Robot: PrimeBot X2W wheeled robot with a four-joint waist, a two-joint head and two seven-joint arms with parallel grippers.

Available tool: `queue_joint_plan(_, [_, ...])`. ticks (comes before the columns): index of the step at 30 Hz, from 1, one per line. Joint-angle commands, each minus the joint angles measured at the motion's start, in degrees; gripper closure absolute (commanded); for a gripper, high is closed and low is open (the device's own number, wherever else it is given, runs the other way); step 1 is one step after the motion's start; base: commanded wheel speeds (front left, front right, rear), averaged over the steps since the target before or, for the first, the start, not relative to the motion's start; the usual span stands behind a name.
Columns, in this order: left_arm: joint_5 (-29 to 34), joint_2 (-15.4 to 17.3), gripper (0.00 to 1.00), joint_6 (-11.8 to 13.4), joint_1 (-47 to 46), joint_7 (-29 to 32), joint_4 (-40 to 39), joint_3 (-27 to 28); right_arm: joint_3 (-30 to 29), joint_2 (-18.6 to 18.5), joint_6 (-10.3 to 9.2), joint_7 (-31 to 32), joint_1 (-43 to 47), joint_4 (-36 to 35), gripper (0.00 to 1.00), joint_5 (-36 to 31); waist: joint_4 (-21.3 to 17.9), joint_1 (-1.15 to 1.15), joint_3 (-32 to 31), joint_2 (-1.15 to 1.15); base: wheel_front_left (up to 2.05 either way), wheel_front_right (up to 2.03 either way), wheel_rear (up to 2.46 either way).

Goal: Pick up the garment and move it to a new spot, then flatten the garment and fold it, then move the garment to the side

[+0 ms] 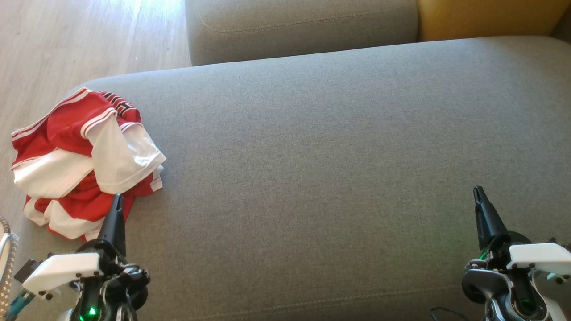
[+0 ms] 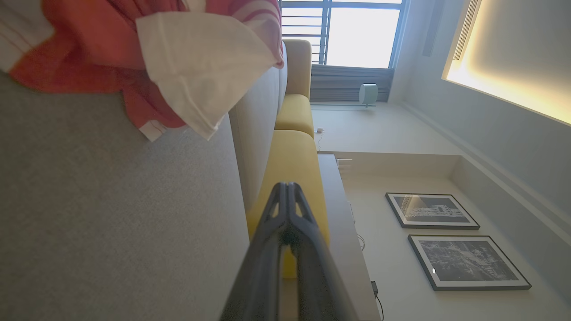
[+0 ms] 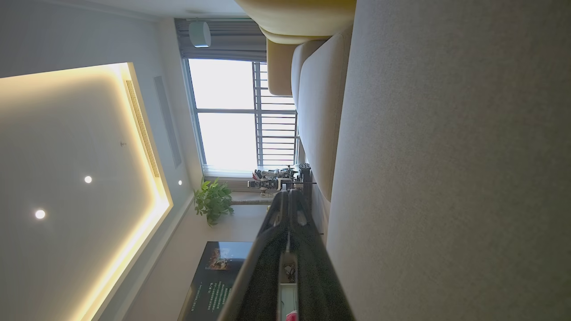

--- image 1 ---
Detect red jersey shirt white sleeves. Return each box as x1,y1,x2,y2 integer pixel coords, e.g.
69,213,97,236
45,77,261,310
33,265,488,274
11,88,166,201

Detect thin black cable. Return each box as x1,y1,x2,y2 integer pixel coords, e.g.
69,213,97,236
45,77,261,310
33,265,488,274
430,306,469,321

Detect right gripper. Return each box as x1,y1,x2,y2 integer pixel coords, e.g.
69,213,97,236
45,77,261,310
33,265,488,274
462,186,567,321

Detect teal camera cable connector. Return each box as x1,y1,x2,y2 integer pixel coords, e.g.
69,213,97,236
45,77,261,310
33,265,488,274
4,289,35,321

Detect white perforated laundry basket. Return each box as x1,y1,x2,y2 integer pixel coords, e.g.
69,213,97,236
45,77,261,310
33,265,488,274
0,217,19,313

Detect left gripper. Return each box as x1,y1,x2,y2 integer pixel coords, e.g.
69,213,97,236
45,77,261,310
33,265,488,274
74,193,151,321

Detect large grey sofa seat cushion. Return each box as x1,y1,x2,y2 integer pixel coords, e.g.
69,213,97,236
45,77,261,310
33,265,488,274
9,36,571,321

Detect yellow sofa back cushion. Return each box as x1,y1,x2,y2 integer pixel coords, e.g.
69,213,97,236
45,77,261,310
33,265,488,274
416,0,571,43

